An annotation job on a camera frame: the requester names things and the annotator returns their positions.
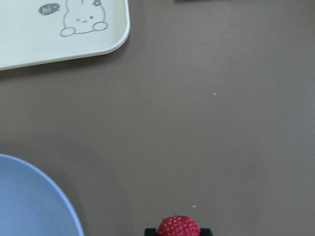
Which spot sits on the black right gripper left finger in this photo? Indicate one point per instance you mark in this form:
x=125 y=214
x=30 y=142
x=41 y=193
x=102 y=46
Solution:
x=150 y=232

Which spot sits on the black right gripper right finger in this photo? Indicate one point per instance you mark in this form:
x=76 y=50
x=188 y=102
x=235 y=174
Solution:
x=206 y=232

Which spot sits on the red strawberry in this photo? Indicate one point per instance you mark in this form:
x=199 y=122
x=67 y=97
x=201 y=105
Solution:
x=178 y=225

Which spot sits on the blue plate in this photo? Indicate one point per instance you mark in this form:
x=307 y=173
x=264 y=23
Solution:
x=31 y=204

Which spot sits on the cream rabbit tray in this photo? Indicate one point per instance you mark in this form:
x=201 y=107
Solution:
x=36 y=32

